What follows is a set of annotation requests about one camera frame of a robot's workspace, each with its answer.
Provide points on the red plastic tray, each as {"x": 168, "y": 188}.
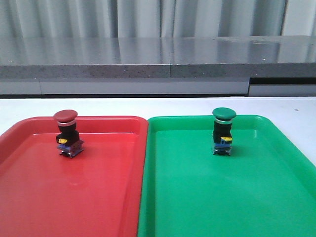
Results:
{"x": 95, "y": 194}

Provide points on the green plastic tray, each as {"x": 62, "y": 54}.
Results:
{"x": 265, "y": 188}

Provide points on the grey stone counter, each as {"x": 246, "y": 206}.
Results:
{"x": 158, "y": 67}

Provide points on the red mushroom push button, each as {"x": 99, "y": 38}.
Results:
{"x": 68, "y": 141}

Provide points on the green mushroom push button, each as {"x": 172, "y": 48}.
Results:
{"x": 222, "y": 138}

